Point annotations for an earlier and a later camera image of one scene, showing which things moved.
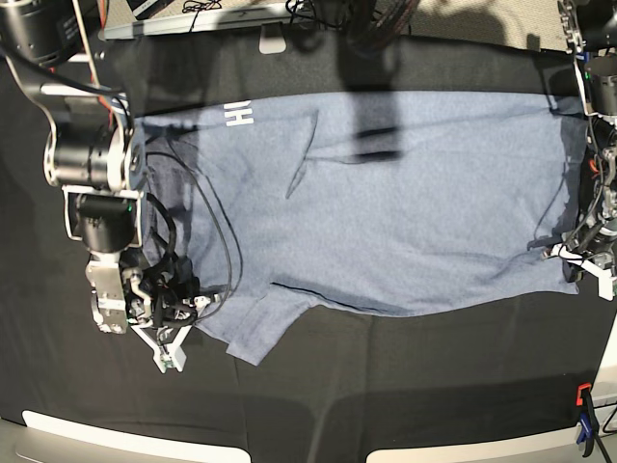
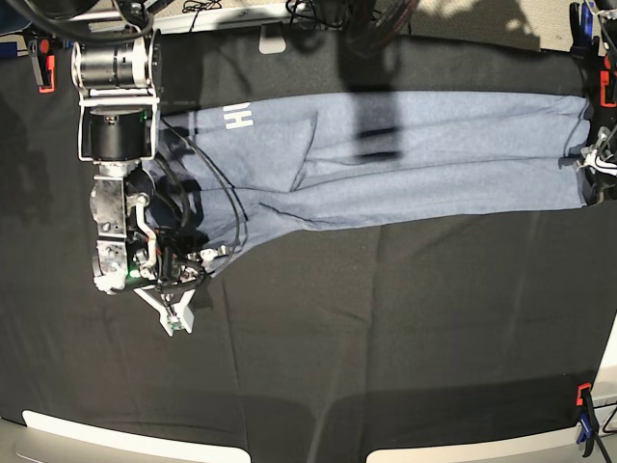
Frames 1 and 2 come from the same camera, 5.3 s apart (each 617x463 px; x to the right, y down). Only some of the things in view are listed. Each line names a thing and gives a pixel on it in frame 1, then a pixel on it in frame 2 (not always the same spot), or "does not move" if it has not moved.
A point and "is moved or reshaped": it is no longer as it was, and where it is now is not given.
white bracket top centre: (272, 39) does not move
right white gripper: (606, 282) -> (594, 162)
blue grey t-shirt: (268, 207) is moved or reshaped
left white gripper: (168, 355) -> (180, 317)
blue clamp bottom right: (588, 417) does not move
